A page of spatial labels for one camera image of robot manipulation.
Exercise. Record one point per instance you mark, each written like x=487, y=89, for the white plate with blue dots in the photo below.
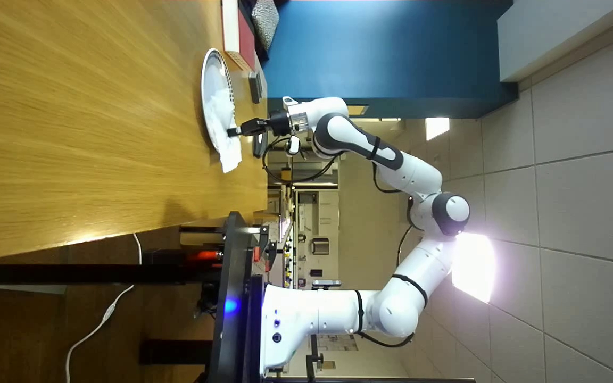
x=211, y=77

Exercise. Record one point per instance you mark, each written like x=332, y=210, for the background shelf with items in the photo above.
x=317, y=214

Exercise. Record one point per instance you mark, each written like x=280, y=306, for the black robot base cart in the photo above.
x=239, y=333

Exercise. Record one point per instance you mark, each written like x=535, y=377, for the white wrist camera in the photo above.
x=294, y=145

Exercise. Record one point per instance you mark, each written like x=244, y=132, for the red clamp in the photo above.
x=205, y=257

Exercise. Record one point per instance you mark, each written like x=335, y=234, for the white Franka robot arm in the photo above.
x=320, y=311

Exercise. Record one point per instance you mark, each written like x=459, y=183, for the blue partition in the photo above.
x=392, y=57

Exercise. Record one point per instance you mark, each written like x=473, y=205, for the grey folded cloth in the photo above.
x=264, y=17

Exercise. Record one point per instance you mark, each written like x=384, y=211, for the flat rectangular box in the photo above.
x=239, y=40

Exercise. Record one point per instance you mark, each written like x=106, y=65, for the black metal table frame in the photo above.
x=72, y=274

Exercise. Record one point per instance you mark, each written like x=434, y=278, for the white paper napkin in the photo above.
x=230, y=157

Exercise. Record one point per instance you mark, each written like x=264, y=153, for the small dark block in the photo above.
x=256, y=89

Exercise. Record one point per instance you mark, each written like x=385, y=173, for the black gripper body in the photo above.
x=286, y=124

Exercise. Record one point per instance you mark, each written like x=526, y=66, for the small black device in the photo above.
x=257, y=148

